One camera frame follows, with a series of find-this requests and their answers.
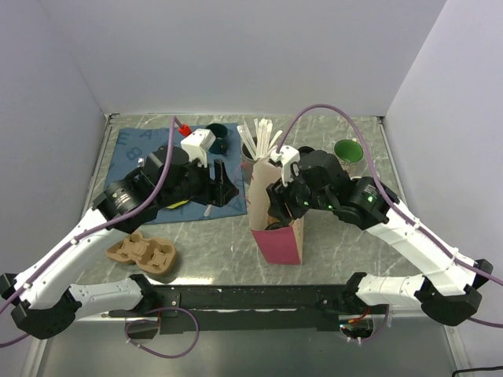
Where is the green inside ceramic mug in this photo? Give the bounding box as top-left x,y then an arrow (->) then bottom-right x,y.
333,138 -> 364,175

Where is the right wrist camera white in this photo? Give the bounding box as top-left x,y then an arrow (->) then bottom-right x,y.
270,145 -> 300,187

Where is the yellow dotted plate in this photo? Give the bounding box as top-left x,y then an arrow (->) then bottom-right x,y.
166,200 -> 189,210

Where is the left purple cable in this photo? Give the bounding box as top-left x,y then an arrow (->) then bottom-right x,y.
0,115 -> 185,348

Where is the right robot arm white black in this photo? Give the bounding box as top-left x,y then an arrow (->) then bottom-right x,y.
266,146 -> 493,326

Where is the black plastic cup lid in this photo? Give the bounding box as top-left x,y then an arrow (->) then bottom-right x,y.
266,221 -> 285,231

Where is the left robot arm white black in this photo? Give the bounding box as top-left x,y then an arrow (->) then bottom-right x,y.
1,147 -> 239,339

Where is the pink paper gift bag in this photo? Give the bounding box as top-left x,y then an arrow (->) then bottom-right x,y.
233,158 -> 304,265

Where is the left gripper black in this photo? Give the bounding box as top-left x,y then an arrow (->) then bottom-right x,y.
158,154 -> 239,209

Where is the dark teal mug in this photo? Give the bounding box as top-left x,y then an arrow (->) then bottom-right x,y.
206,123 -> 229,156

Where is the brown cardboard cup carrier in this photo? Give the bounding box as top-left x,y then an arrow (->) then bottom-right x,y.
106,230 -> 177,276

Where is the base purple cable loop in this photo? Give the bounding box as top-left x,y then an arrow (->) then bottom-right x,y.
124,306 -> 200,359

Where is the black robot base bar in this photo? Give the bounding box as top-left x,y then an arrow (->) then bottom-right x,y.
108,284 -> 390,335

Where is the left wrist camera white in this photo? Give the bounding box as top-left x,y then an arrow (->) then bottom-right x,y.
180,129 -> 216,167

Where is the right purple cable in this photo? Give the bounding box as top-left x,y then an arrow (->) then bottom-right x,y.
276,103 -> 503,328

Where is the blue alphabet placemat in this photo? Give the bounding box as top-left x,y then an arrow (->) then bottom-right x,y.
105,123 -> 247,225

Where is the silver spoon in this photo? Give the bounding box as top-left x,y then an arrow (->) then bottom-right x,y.
204,205 -> 213,217

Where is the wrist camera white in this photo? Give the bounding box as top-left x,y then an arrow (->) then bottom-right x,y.
270,145 -> 300,187
180,129 -> 216,167

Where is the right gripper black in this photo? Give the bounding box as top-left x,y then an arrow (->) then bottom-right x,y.
266,163 -> 335,225

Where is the stack of black lids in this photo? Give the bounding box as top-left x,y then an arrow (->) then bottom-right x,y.
299,146 -> 314,155

